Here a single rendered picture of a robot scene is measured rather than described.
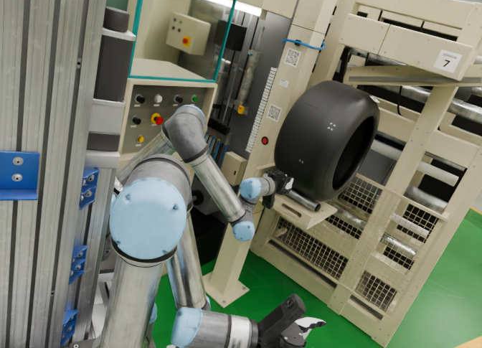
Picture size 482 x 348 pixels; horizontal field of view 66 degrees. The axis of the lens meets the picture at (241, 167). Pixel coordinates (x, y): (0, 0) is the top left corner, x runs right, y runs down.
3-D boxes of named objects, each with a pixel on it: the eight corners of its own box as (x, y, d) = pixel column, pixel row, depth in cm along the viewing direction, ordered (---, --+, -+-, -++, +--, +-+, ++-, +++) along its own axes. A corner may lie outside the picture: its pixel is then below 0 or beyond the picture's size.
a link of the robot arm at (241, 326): (230, 306, 79) (233, 334, 72) (251, 311, 80) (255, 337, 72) (221, 335, 81) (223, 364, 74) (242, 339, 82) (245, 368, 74)
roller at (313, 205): (266, 171, 198) (263, 179, 199) (262, 171, 194) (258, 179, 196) (322, 204, 181) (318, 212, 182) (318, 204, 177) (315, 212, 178)
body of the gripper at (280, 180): (293, 177, 156) (280, 179, 146) (285, 195, 158) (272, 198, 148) (279, 168, 160) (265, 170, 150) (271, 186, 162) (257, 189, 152)
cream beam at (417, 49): (336, 42, 194) (346, 12, 189) (353, 47, 214) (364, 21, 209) (456, 80, 164) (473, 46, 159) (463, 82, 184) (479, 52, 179)
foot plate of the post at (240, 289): (194, 282, 240) (194, 279, 239) (220, 267, 261) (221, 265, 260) (223, 308, 227) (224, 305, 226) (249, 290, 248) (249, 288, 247)
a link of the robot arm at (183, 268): (134, 141, 78) (176, 314, 98) (122, 161, 68) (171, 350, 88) (188, 134, 78) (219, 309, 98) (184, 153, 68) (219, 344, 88)
